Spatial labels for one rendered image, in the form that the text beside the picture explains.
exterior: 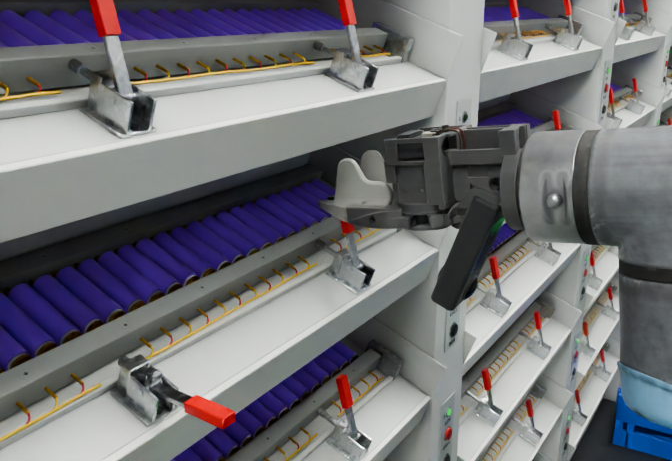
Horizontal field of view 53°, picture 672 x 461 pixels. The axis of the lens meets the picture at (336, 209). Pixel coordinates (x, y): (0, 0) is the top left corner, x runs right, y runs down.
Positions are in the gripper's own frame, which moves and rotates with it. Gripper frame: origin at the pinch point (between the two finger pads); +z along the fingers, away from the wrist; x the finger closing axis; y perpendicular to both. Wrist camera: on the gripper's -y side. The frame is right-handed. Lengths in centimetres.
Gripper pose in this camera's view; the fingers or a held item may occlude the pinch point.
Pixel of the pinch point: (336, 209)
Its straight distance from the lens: 68.0
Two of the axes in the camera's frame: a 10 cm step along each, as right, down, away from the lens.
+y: -1.3, -9.7, -2.1
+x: -5.6, 2.5, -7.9
